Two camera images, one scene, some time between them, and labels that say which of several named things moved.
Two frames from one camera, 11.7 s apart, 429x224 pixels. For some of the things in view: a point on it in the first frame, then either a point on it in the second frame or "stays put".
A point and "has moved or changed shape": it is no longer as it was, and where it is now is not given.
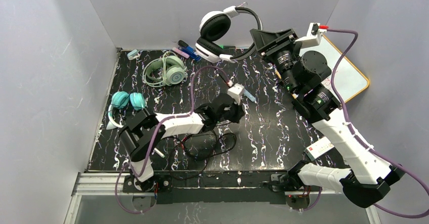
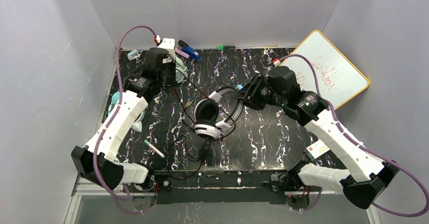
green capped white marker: (158, 151) stays put
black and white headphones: (213, 43) has moved or changed shape
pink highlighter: (180, 52) stays put
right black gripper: (274, 42) to (253, 89)
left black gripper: (234, 112) to (170, 70)
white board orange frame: (349, 81) stays put
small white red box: (318, 148) stays put
